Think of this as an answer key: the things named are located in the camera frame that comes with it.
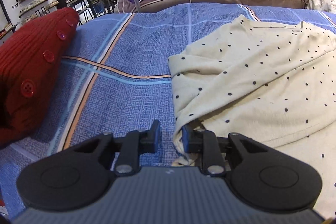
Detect blue plaid bed sheet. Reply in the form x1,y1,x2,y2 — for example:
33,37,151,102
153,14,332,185
1,3,335,218

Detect red knit cardigan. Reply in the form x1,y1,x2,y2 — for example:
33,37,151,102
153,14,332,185
1,7,79,146

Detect cream polka dot garment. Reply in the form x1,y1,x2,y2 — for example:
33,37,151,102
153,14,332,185
168,16,335,217

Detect dark work table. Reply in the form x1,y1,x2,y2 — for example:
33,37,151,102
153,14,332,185
67,0,118,25

